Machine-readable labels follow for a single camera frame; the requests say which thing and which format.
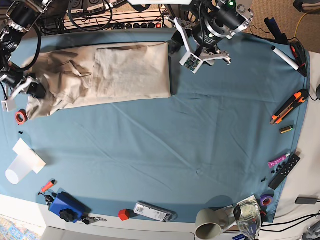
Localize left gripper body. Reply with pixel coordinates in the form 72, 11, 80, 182
192, 23, 232, 66

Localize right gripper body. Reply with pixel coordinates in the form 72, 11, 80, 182
0, 71, 41, 95

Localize beige T-shirt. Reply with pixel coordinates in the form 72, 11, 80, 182
26, 42, 171, 120

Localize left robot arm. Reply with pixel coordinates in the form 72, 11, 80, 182
42, 0, 253, 102

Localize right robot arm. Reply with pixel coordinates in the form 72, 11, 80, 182
0, 0, 52, 101

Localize black power strip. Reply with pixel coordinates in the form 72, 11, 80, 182
124, 22, 162, 29

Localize red tape roll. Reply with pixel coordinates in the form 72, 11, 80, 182
15, 109, 28, 125

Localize white paper note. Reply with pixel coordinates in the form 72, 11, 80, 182
12, 138, 46, 174

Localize translucent plastic cup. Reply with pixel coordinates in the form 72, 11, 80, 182
5, 156, 33, 185

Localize orange black pliers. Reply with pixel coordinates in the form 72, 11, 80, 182
290, 40, 308, 78

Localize white marker pen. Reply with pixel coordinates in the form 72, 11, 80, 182
271, 45, 299, 71

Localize red marker pen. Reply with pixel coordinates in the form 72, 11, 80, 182
38, 179, 56, 195

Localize blue table cloth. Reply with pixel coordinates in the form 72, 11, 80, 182
0, 33, 310, 223

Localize orange utility knife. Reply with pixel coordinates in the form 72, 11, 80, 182
270, 89, 309, 125

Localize yellow green battery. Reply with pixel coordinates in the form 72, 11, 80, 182
279, 125, 294, 134

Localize blue box with knob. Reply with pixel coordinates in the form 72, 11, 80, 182
49, 191, 85, 223

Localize pink glue tube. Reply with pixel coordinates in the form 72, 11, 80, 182
268, 153, 291, 169

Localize black remote control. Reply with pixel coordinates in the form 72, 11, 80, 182
268, 154, 301, 190

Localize red cube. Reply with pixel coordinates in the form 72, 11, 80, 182
118, 209, 131, 221

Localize clear plastic packaged item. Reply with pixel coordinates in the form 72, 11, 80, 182
133, 201, 175, 222

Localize purple tape roll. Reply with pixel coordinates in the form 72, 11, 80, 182
260, 193, 274, 207

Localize clear wine glass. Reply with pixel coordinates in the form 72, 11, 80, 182
233, 200, 262, 240

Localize grey ceramic mug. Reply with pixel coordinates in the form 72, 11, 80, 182
195, 208, 229, 240

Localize black power adapter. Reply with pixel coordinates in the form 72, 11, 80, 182
294, 196, 320, 205

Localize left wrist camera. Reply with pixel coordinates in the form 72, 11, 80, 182
1, 77, 33, 112

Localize key ring with keys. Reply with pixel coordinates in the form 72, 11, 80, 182
81, 216, 108, 225

